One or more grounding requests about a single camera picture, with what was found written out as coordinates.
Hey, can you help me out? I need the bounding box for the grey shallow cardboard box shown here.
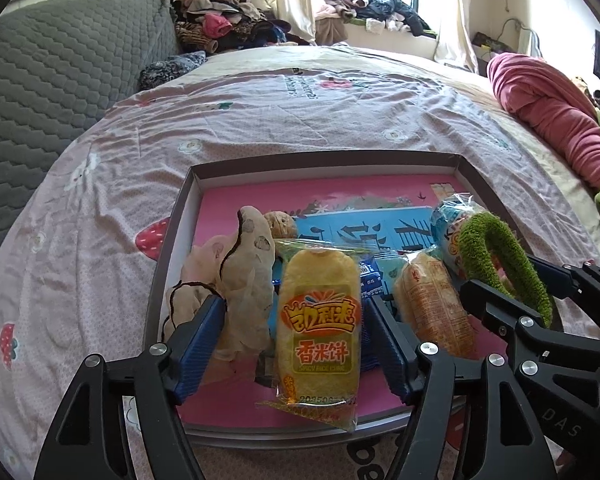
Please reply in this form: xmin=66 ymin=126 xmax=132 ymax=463
xmin=144 ymin=152 xmax=522 ymax=449

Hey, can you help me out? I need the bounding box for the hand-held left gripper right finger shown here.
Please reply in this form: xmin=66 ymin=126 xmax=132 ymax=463
xmin=362 ymin=295 xmax=563 ymax=480

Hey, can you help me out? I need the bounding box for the clothes heap on windowsill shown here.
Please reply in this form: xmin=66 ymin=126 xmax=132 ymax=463
xmin=313 ymin=0 xmax=432 ymax=39

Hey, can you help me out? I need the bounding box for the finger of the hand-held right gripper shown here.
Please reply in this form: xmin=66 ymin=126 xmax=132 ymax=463
xmin=460 ymin=280 xmax=543 ymax=341
xmin=527 ymin=255 xmax=600 ymax=311

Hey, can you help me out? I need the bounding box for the red and white snack bag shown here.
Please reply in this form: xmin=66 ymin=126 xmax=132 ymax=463
xmin=429 ymin=194 xmax=489 ymax=277

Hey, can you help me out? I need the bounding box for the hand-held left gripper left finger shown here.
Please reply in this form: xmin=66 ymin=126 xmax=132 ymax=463
xmin=32 ymin=295 xmax=228 ymax=480

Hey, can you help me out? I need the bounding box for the dark patterned cloth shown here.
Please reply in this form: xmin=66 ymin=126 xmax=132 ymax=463
xmin=138 ymin=50 xmax=209 ymax=92

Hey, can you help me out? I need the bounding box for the white scrunchie with black trim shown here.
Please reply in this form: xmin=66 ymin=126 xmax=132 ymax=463
xmin=161 ymin=205 xmax=277 ymax=364

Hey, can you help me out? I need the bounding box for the pile of clothes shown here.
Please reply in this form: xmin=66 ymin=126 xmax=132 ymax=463
xmin=171 ymin=0 xmax=312 ymax=57

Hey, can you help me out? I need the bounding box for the pink blanket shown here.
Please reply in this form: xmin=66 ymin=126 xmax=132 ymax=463
xmin=485 ymin=52 xmax=600 ymax=192

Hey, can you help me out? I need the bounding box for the white curtain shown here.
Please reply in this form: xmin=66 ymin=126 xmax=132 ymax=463
xmin=261 ymin=0 xmax=319 ymax=47
xmin=431 ymin=0 xmax=479 ymax=74

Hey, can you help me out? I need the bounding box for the green fuzzy hair tie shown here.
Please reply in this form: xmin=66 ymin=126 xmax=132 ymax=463
xmin=456 ymin=211 xmax=554 ymax=329

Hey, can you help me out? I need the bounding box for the white hanging towel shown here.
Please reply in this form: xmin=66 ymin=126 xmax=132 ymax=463
xmin=516 ymin=27 xmax=542 ymax=59

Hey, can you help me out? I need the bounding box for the walnut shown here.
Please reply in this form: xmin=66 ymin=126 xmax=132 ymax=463
xmin=264 ymin=209 xmax=299 ymax=240

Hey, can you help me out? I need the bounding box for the grey quilted headboard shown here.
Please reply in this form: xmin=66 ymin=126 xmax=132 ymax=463
xmin=0 ymin=0 xmax=182 ymax=287

